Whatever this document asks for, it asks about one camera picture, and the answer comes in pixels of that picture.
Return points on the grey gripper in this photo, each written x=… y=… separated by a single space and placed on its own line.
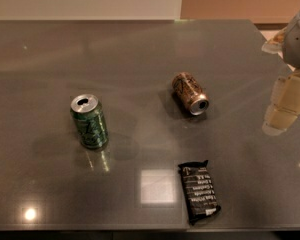
x=298 y=40

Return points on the orange soda can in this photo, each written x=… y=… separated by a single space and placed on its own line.
x=191 y=94

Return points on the green soda can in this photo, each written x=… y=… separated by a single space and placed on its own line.
x=87 y=113

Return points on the black snack packet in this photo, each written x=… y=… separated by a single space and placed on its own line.
x=198 y=191

